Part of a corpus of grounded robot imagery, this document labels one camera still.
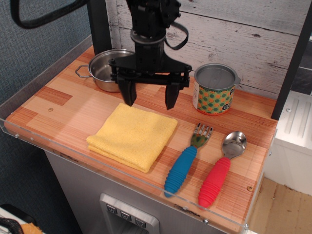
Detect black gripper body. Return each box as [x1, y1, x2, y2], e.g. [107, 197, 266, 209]
[109, 30, 192, 88]

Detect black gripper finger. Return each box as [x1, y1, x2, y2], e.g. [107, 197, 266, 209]
[117, 79, 137, 106]
[165, 83, 181, 110]

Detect yellow cloth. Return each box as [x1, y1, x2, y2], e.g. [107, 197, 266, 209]
[86, 103, 178, 173]

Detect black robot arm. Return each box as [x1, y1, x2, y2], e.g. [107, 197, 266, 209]
[109, 0, 192, 109]

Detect small steel pot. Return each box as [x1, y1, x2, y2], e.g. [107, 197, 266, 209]
[75, 49, 134, 93]

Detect patterned can with grey lid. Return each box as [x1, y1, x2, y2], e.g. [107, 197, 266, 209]
[193, 63, 241, 116]

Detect grey toy fridge cabinet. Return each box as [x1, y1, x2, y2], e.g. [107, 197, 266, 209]
[46, 151, 248, 234]

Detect clear acrylic table guard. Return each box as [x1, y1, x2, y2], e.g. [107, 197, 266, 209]
[4, 39, 277, 222]

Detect silver dispenser button panel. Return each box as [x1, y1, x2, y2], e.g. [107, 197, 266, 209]
[99, 193, 160, 234]

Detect white toy sink unit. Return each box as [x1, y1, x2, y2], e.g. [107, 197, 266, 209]
[264, 91, 312, 195]

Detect blue handled fork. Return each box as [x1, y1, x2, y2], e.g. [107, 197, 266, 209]
[164, 123, 213, 198]

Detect black vertical post left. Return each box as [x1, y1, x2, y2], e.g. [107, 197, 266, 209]
[87, 0, 112, 55]

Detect black vertical post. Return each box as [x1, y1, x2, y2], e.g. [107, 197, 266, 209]
[271, 3, 312, 120]
[87, 0, 112, 55]

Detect red handled spoon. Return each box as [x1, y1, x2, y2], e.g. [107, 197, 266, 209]
[198, 131, 247, 208]

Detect black braided cable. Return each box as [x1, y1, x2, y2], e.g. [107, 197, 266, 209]
[9, 0, 88, 30]

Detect black vertical post right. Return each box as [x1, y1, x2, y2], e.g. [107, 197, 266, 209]
[271, 3, 312, 120]

